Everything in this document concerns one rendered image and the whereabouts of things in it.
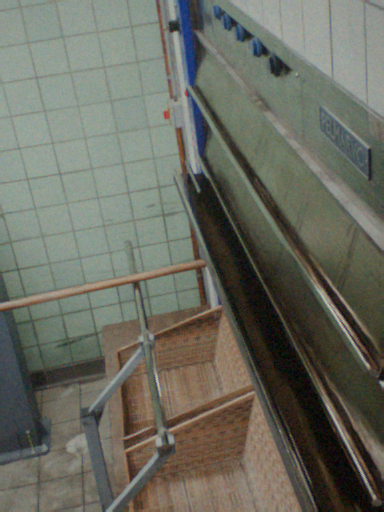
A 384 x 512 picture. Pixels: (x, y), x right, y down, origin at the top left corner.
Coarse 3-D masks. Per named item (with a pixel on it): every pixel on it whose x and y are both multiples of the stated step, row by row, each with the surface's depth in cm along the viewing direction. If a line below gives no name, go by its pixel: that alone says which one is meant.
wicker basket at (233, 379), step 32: (192, 320) 313; (224, 320) 309; (128, 352) 316; (192, 352) 320; (224, 352) 307; (128, 384) 318; (160, 384) 315; (192, 384) 312; (224, 384) 304; (128, 416) 300; (192, 416) 267; (128, 448) 269
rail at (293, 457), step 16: (176, 176) 283; (192, 208) 255; (208, 256) 223; (224, 288) 205; (240, 320) 190; (240, 336) 184; (256, 368) 171; (272, 400) 161; (272, 416) 158; (288, 432) 153; (288, 448) 148; (304, 480) 141; (304, 496) 138
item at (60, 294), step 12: (180, 264) 271; (192, 264) 270; (204, 264) 271; (132, 276) 269; (144, 276) 269; (156, 276) 269; (72, 288) 267; (84, 288) 267; (96, 288) 267; (108, 288) 269; (24, 300) 266; (36, 300) 266; (48, 300) 266
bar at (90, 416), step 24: (144, 312) 252; (144, 336) 239; (120, 384) 243; (96, 408) 246; (96, 432) 248; (168, 432) 199; (96, 456) 252; (168, 456) 197; (96, 480) 257; (144, 480) 199; (120, 504) 201
